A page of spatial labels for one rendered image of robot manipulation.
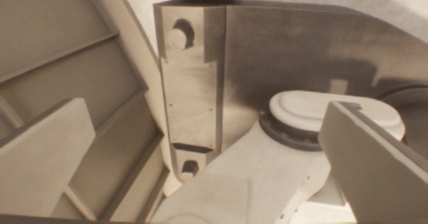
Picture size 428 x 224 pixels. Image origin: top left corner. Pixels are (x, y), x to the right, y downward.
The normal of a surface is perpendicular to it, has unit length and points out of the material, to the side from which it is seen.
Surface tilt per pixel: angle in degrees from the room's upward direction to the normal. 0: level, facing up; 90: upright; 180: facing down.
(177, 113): 0
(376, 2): 0
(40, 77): 90
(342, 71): 0
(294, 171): 90
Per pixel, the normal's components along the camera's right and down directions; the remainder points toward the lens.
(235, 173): 0.01, -0.86
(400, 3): -0.21, 0.49
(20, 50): 0.88, -0.29
